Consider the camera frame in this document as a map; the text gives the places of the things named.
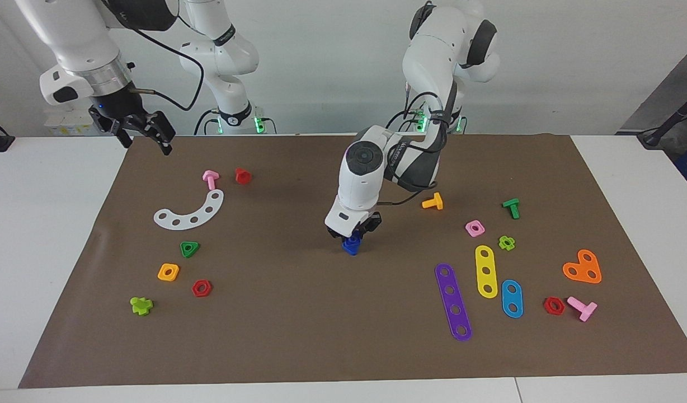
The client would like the orange heart-shaped plastic plate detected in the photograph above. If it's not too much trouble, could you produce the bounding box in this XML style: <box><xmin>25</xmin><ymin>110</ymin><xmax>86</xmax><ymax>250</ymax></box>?
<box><xmin>562</xmin><ymin>249</ymin><xmax>603</xmax><ymax>284</ymax></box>

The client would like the blue two-hole plastic strip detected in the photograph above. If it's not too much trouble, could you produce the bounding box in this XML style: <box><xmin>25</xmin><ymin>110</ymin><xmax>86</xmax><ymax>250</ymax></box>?
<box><xmin>501</xmin><ymin>279</ymin><xmax>524</xmax><ymax>319</ymax></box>

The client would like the purple four-hole plastic strip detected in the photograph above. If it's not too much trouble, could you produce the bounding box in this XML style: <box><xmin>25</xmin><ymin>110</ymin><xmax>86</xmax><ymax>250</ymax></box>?
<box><xmin>435</xmin><ymin>263</ymin><xmax>473</xmax><ymax>342</ymax></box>

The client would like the white curved five-hole plate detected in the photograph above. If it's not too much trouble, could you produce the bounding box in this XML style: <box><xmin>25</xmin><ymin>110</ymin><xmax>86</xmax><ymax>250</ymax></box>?
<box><xmin>153</xmin><ymin>189</ymin><xmax>225</xmax><ymax>231</ymax></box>

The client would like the white box with yellow labels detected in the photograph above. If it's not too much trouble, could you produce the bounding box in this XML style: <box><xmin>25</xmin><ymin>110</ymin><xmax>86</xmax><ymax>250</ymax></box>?
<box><xmin>44</xmin><ymin>108</ymin><xmax>101</xmax><ymax>137</ymax></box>

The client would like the yellow three-hole plastic strip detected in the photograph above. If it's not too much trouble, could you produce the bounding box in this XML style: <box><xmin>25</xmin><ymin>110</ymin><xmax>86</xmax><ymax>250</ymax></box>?
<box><xmin>475</xmin><ymin>245</ymin><xmax>499</xmax><ymax>299</ymax></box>

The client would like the brown table mat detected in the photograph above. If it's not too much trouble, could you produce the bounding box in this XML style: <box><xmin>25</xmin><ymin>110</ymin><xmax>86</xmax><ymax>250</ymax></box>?
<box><xmin>18</xmin><ymin>133</ymin><xmax>687</xmax><ymax>389</ymax></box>

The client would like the black arm base cable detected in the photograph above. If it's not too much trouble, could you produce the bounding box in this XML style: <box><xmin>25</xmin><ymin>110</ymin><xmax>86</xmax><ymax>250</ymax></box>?
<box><xmin>194</xmin><ymin>109</ymin><xmax>221</xmax><ymax>136</ymax></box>
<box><xmin>384</xmin><ymin>109</ymin><xmax>414</xmax><ymax>133</ymax></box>

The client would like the black stand with pole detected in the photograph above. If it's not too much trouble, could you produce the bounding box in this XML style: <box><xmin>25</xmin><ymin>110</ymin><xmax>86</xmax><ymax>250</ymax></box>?
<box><xmin>637</xmin><ymin>101</ymin><xmax>687</xmax><ymax>149</ymax></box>

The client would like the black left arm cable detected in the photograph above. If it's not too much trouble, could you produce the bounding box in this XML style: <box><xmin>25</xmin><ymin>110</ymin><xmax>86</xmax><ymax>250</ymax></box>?
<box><xmin>377</xmin><ymin>78</ymin><xmax>462</xmax><ymax>207</ymax></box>

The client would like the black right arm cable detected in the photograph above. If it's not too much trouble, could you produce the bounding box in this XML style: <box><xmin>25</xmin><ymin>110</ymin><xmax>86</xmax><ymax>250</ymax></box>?
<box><xmin>106</xmin><ymin>0</ymin><xmax>205</xmax><ymax>113</ymax></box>

